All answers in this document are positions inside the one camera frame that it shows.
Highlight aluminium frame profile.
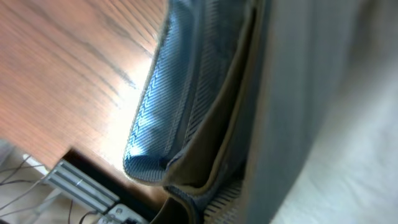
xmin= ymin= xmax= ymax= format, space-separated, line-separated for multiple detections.
xmin=45 ymin=159 xmax=119 ymax=213

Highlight khaki green shorts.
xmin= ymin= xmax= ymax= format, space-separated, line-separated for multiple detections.
xmin=123 ymin=0 xmax=398 ymax=224

